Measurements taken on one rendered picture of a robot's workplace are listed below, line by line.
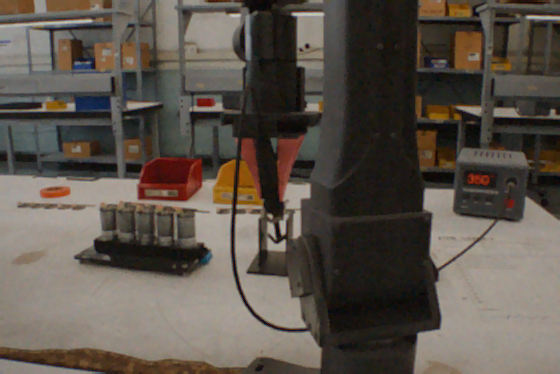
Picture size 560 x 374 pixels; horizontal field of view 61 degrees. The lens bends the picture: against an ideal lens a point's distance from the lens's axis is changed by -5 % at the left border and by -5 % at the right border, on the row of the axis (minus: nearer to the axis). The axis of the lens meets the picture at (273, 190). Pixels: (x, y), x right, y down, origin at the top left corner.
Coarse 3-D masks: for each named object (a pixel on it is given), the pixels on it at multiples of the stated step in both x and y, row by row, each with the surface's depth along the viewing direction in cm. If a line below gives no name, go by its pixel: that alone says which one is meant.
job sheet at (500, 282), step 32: (448, 256) 65; (480, 256) 64; (512, 256) 64; (544, 256) 64; (480, 288) 55; (512, 288) 55; (544, 288) 54; (480, 320) 48; (512, 320) 47; (544, 320) 47
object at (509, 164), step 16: (464, 160) 80; (480, 160) 80; (496, 160) 81; (512, 160) 81; (464, 176) 80; (480, 176) 79; (496, 176) 78; (512, 176) 77; (528, 176) 77; (464, 192) 81; (480, 192) 80; (496, 192) 79; (512, 192) 78; (464, 208) 82; (480, 208) 80; (496, 208) 79; (512, 208) 78
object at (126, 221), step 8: (128, 208) 64; (120, 216) 63; (128, 216) 63; (120, 224) 64; (128, 224) 64; (136, 224) 65; (120, 232) 64; (128, 232) 64; (136, 232) 65; (120, 240) 64; (128, 240) 64; (136, 240) 65
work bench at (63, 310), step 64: (0, 192) 99; (128, 192) 99; (448, 192) 99; (0, 256) 64; (64, 256) 64; (0, 320) 47; (64, 320) 48; (128, 320) 48; (192, 320) 48; (256, 320) 48; (448, 320) 48
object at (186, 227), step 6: (180, 222) 61; (186, 222) 61; (192, 222) 62; (180, 228) 62; (186, 228) 61; (192, 228) 62; (180, 234) 62; (186, 234) 62; (192, 234) 62; (180, 240) 62; (186, 240) 62; (192, 240) 62; (180, 246) 62; (186, 246) 62; (192, 246) 62
